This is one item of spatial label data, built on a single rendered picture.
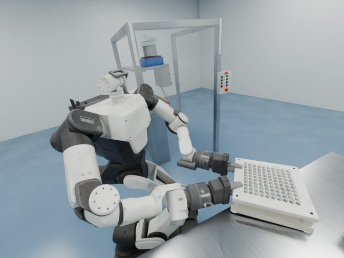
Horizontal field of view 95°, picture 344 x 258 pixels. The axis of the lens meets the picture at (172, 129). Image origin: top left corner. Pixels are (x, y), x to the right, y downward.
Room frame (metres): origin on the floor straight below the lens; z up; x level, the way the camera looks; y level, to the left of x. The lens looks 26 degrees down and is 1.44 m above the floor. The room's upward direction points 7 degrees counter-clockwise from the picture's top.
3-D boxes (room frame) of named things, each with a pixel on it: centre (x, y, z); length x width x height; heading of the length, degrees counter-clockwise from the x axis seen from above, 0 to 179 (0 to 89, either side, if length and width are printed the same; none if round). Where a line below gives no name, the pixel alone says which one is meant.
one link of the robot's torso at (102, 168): (0.72, 0.31, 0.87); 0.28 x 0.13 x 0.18; 87
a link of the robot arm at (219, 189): (0.42, -0.12, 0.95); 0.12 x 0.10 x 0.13; 97
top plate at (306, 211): (0.44, -0.34, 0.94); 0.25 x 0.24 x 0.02; 65
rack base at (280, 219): (0.44, -0.34, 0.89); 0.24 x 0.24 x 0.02; 65
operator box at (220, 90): (1.97, -0.71, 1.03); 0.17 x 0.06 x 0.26; 113
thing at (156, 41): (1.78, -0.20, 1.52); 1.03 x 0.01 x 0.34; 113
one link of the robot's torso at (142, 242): (0.72, 0.24, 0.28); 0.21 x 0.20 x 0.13; 87
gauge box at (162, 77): (1.87, 0.04, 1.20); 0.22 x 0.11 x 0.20; 23
